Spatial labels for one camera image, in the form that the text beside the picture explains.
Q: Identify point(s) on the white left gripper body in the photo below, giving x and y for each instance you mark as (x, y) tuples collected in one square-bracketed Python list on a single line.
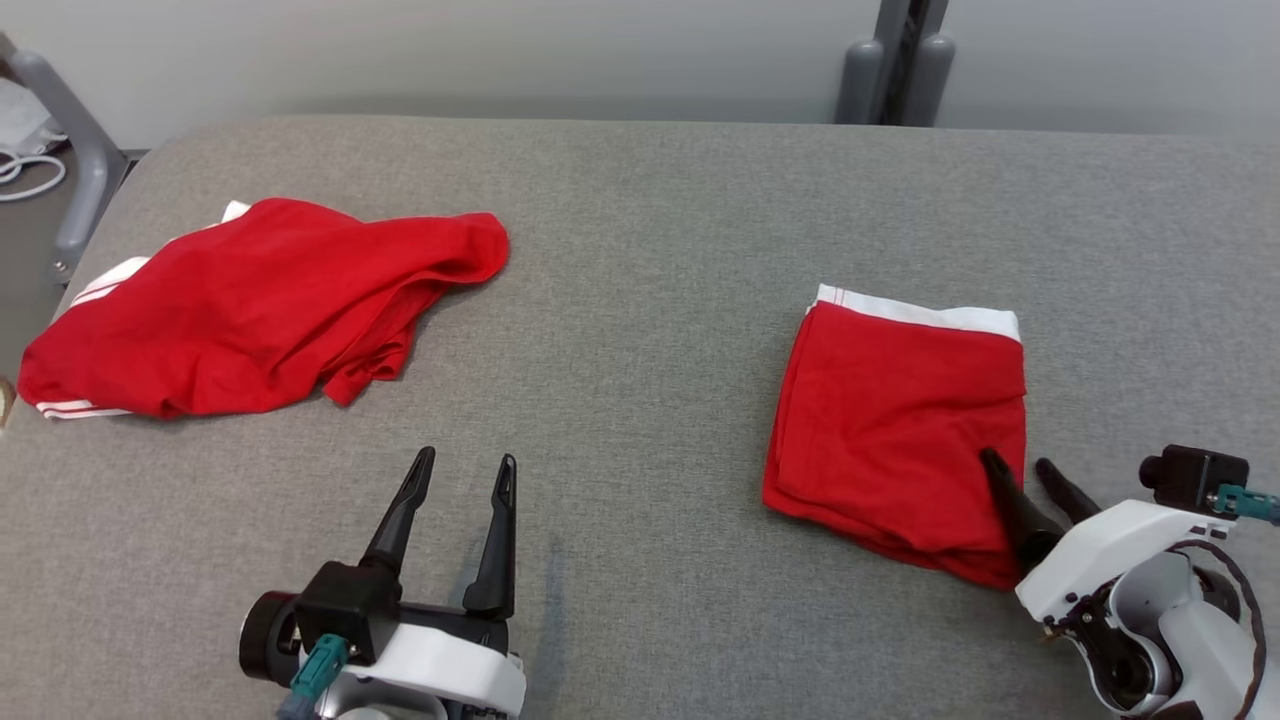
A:
[(450, 670)]

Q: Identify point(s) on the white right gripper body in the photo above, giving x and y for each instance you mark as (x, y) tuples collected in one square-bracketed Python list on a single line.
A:
[(1110, 550)]

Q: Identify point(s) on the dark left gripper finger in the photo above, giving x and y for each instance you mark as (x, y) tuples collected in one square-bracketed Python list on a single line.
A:
[(498, 560), (400, 520)]

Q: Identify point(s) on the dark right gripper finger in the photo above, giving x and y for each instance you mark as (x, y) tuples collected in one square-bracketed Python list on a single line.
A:
[(1070, 495), (1025, 525)]

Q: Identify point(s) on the red shorts with white bands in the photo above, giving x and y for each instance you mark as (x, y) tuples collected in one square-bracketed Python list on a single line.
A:
[(890, 430)]

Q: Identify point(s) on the red basketball jersey white sleeves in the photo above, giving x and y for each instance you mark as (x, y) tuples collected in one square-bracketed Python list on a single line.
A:
[(250, 310)]

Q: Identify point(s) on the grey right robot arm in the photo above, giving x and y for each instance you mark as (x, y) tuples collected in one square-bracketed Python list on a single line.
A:
[(1190, 640)]

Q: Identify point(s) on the rounded partition foot cap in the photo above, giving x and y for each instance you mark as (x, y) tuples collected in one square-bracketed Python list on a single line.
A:
[(861, 85), (931, 85)]

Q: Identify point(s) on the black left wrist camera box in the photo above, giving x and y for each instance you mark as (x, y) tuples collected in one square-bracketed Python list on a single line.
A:
[(345, 610)]

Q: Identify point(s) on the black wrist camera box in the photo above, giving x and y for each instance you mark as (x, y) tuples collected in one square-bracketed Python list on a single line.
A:
[(1195, 478), (345, 610)]

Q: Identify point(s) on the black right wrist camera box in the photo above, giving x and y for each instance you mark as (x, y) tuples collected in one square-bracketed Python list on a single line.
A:
[(1195, 478)]

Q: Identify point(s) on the teal left camera connector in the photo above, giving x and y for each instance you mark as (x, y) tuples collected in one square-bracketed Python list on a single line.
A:
[(318, 672)]

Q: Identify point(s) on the teal camera connector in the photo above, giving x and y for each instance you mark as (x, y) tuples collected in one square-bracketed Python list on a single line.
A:
[(318, 672), (1250, 500)]

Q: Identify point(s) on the teal right camera connector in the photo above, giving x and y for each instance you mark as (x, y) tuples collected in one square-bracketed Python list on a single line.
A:
[(1250, 500)]

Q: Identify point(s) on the grey side rail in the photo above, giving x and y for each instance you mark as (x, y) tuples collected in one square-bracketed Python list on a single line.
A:
[(90, 160)]

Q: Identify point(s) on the grey metal partition post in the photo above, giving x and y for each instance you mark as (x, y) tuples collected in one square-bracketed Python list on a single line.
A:
[(905, 20)]

